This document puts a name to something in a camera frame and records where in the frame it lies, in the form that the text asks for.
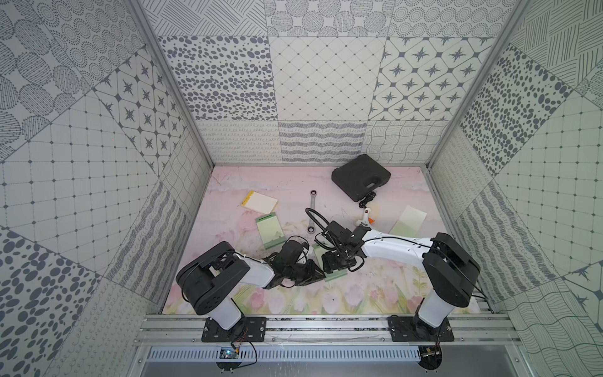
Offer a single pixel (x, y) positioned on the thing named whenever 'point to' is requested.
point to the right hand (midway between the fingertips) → (334, 271)
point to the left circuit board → (229, 353)
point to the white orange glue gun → (367, 220)
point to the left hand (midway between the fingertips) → (331, 283)
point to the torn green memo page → (409, 222)
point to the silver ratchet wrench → (311, 228)
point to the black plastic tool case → (360, 177)
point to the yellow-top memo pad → (259, 203)
